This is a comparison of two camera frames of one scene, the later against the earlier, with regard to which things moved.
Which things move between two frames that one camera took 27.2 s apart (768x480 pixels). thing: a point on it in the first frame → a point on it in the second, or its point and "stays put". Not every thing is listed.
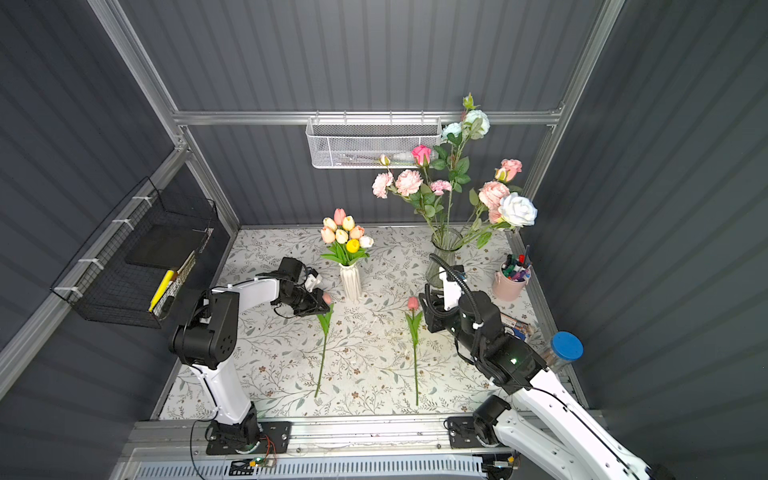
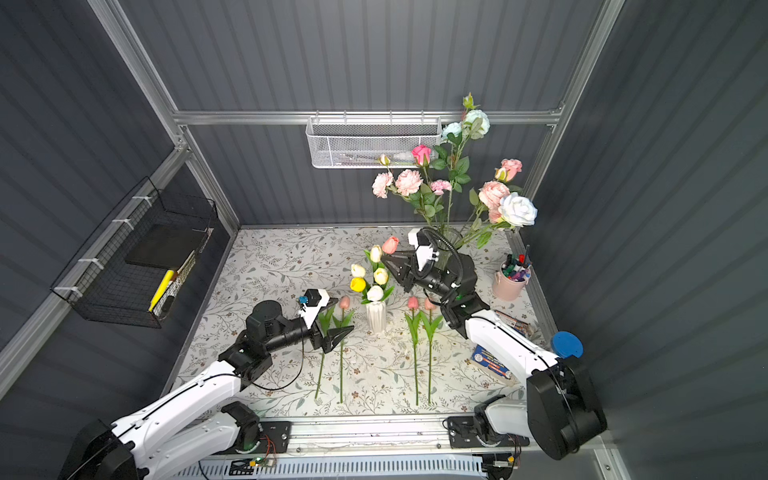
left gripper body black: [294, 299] → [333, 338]
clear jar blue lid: [563, 347] stays put
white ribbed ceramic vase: [352, 280] → [376, 316]
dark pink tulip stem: [414, 320] stays put
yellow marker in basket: [161, 289] stays put
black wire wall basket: [135, 267] stays put
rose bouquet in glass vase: [437, 182] stays put
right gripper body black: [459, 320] → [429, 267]
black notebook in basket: [167, 246] stays put
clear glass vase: [445, 242] stays put
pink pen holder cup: [505, 289] stays put
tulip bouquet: [344, 238] → [378, 291]
